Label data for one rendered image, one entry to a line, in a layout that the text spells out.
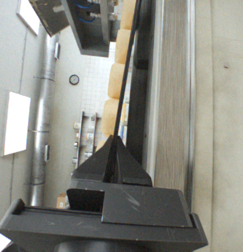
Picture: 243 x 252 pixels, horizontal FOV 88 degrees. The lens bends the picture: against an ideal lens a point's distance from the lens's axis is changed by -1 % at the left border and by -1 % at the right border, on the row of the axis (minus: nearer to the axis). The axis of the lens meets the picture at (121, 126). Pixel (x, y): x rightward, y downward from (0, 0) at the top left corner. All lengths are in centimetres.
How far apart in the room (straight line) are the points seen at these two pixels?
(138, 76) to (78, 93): 406
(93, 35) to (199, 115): 75
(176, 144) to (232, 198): 10
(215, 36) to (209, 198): 24
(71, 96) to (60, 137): 139
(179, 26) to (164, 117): 15
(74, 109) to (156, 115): 433
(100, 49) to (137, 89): 38
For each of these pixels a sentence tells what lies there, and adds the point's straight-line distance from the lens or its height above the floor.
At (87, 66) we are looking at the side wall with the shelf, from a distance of 476.
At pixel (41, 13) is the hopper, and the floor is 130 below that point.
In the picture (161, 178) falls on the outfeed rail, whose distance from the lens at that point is 20.
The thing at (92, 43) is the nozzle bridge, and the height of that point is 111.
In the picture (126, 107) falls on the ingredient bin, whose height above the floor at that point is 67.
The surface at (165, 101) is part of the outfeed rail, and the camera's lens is 20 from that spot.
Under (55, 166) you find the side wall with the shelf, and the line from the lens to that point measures 485.
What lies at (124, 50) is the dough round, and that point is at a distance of 21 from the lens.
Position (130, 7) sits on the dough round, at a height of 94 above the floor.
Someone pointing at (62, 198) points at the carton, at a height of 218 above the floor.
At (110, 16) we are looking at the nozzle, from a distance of 72.
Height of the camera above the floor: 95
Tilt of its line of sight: 3 degrees down
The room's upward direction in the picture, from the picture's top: 85 degrees counter-clockwise
